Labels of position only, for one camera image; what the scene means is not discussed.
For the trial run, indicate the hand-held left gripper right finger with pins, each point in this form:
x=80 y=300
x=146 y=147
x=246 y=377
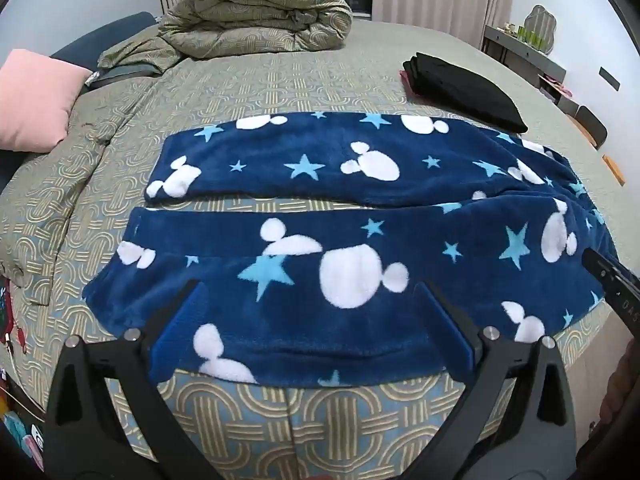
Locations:
x=451 y=326

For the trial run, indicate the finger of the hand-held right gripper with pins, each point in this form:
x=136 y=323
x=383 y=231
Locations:
x=602 y=272

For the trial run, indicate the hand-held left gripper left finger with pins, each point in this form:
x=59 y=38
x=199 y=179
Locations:
x=184 y=321

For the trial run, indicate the blue star print fleece pants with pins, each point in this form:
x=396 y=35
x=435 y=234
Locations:
x=300 y=310

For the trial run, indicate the person's right hand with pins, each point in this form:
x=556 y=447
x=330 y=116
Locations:
x=617 y=385

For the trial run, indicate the dark chair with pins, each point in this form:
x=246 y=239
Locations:
x=592 y=127

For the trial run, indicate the colourful printed cloth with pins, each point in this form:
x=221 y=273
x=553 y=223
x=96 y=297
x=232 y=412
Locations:
x=17 y=410

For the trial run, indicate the folded black clothes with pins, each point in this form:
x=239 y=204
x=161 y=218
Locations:
x=465 y=90

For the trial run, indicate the grey desk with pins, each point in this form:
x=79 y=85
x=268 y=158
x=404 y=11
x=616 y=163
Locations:
x=520 y=55

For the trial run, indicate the pink folded cloth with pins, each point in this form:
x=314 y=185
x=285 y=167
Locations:
x=407 y=85

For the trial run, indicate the green bottles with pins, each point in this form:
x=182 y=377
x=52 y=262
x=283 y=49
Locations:
x=532 y=36

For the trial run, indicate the dark grey pillow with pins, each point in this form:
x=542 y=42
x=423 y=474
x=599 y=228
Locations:
x=120 y=74

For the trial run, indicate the pink pillow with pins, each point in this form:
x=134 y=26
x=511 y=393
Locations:
x=32 y=100

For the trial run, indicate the dark blue headboard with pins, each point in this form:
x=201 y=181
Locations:
x=100 y=35

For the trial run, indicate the folded green quilt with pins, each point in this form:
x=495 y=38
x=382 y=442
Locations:
x=250 y=15

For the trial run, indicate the black wall switch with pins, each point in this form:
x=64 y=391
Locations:
x=609 y=79

